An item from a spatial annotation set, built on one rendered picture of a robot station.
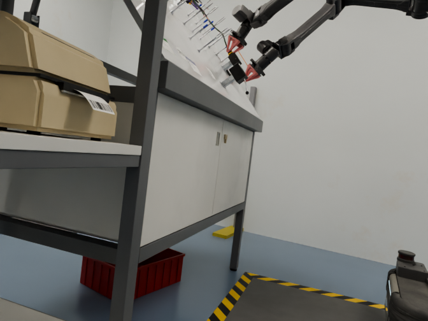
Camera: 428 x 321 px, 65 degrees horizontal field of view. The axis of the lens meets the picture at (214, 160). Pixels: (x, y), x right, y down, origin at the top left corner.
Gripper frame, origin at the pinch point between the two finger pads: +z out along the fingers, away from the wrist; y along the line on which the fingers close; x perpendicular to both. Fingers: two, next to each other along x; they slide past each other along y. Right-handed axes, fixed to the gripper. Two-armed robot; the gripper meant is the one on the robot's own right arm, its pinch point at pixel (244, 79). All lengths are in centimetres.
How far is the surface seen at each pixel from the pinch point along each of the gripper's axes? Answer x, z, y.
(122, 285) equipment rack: 65, 49, 85
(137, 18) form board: 17, 10, 87
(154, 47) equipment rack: 32, 11, 92
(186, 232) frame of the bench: 53, 49, 44
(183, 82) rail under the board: 31, 13, 75
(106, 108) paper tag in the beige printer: 44, 22, 103
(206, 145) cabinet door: 32, 26, 40
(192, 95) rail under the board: 31, 14, 68
